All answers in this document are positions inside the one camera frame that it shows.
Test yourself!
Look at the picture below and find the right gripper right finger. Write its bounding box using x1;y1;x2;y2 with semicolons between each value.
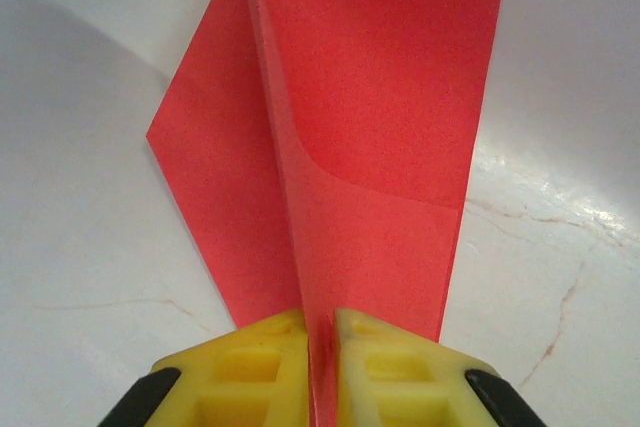
333;309;546;427

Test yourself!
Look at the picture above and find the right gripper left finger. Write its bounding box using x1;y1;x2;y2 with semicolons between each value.
102;307;310;427

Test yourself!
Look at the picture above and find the red paper sheet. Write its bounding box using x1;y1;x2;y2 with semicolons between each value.
145;0;511;427

